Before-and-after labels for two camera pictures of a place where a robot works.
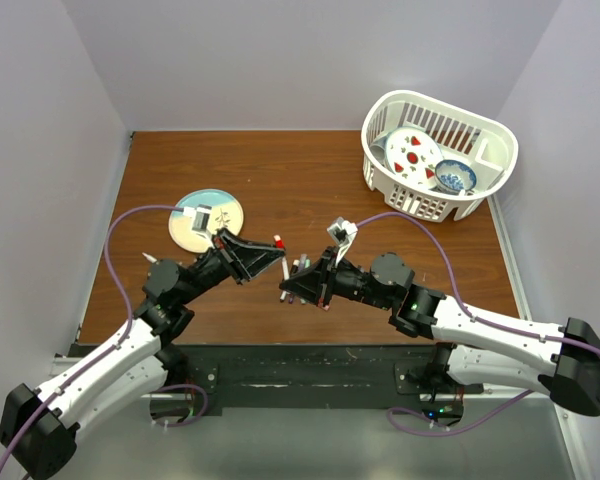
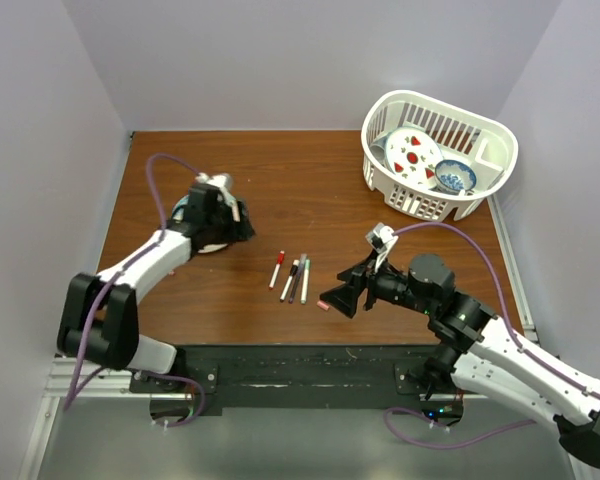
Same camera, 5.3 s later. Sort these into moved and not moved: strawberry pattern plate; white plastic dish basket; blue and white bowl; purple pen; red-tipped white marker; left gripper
Moved: red-tipped white marker; left gripper
Not moved: blue and white bowl; strawberry pattern plate; white plastic dish basket; purple pen
